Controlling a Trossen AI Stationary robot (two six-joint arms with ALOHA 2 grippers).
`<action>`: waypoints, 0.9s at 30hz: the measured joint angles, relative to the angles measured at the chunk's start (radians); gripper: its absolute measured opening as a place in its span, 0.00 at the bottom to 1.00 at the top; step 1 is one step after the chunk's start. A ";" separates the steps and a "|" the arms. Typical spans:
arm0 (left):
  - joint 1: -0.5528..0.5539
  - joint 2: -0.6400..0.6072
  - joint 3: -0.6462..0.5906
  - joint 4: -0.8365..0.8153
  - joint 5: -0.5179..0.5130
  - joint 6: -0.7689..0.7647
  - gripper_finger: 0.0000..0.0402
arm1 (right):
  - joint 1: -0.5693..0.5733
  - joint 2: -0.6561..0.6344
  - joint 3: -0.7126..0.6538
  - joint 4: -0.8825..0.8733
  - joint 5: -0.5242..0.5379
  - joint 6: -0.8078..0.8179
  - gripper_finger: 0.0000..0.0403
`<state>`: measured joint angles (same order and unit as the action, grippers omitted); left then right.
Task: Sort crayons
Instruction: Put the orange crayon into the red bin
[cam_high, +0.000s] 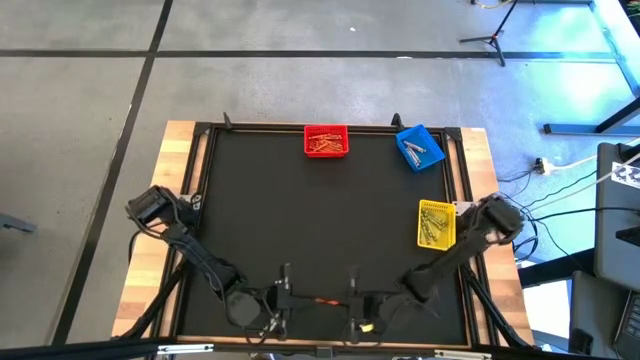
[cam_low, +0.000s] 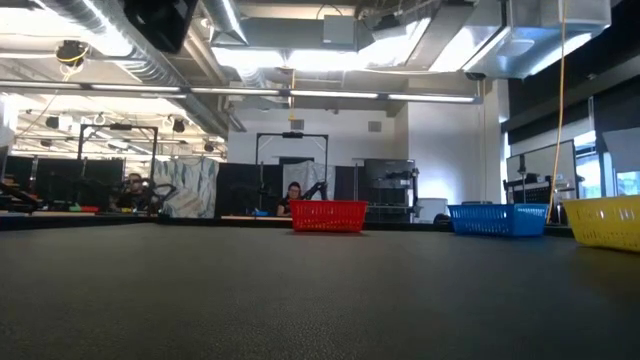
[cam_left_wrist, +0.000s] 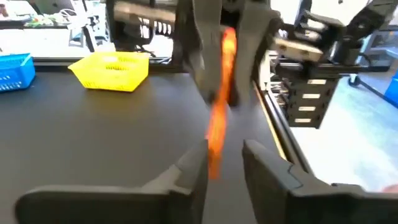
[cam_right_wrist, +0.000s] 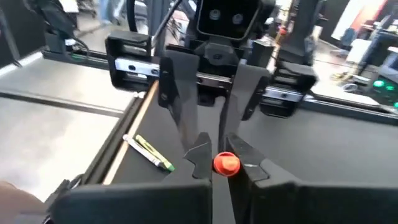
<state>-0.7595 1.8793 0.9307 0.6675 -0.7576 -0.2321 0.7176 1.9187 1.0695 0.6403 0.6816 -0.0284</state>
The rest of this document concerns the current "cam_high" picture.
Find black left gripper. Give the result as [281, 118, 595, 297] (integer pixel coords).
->
[264, 263, 320, 327]

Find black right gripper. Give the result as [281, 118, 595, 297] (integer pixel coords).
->
[337, 265, 382, 345]

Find black table mat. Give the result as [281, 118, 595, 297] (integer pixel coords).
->
[179, 128, 471, 345]

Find yellow plastic basket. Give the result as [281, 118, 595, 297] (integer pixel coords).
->
[416, 199, 458, 252]

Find red plastic basket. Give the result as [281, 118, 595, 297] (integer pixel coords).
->
[303, 124, 350, 160]

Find blue plastic basket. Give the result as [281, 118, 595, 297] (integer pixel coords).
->
[395, 123, 447, 175]

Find grey desk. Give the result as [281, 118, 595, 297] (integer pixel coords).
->
[593, 141, 640, 292]

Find laptop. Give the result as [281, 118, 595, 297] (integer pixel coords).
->
[613, 291, 640, 360]

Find grey floor object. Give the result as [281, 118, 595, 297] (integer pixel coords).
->
[0, 211, 39, 235]

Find black tripod stand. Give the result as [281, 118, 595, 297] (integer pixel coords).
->
[458, 0, 521, 68]

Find fiducial marker sheet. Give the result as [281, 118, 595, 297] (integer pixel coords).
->
[610, 160, 640, 190]

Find silver metal bracket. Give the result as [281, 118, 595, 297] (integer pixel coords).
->
[433, 349, 494, 360]
[156, 343, 215, 357]

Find black table frame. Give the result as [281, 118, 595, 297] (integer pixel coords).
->
[149, 119, 501, 351]

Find black power cable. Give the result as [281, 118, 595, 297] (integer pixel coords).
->
[127, 229, 144, 264]

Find black front frame bar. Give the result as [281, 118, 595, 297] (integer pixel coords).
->
[0, 337, 176, 360]

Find metal stand frame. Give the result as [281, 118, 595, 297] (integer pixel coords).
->
[543, 0, 640, 137]

